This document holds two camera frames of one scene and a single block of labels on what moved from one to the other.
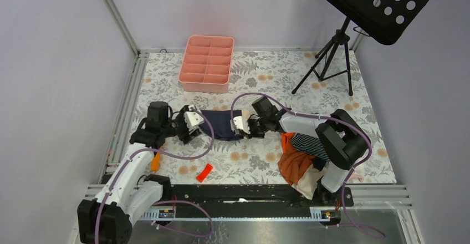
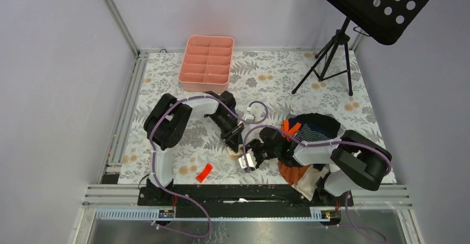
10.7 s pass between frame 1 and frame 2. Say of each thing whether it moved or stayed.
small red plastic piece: stayed
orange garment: stayed
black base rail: stayed
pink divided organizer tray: stayed
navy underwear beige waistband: moved
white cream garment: stayed
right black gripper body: moved
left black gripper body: moved
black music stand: stayed
